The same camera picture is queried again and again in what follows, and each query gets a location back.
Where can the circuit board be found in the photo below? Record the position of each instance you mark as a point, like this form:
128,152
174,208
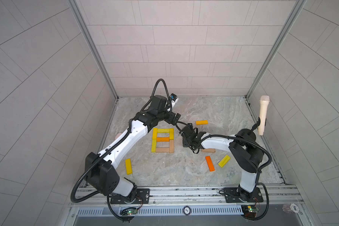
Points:
250,210
129,211

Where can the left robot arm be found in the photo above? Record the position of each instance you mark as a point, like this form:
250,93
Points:
100,169

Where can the amber orange block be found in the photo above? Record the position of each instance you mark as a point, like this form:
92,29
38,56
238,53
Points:
202,122

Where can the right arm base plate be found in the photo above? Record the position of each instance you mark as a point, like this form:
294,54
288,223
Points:
237,194

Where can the right circuit board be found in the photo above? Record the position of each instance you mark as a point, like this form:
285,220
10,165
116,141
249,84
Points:
250,210

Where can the tan wood block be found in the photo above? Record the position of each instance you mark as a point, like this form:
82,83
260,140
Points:
162,150
209,150
171,146

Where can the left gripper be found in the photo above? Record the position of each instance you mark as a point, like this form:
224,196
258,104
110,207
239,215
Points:
170,115

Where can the lime yellow block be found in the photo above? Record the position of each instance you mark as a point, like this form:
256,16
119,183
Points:
153,146
163,130
224,161

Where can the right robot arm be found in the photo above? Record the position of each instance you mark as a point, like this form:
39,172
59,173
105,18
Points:
250,156

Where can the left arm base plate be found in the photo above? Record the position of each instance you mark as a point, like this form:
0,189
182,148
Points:
136,196

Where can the red orange block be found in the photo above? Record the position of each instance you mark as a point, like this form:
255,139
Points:
209,163

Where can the round sticker on rail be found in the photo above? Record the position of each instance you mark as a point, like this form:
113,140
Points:
187,210

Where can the left circuit board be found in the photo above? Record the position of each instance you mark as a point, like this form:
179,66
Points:
129,211

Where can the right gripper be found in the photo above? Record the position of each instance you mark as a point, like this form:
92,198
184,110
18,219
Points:
184,143

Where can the aluminium rail frame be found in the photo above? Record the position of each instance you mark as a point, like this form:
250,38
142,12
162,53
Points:
208,206

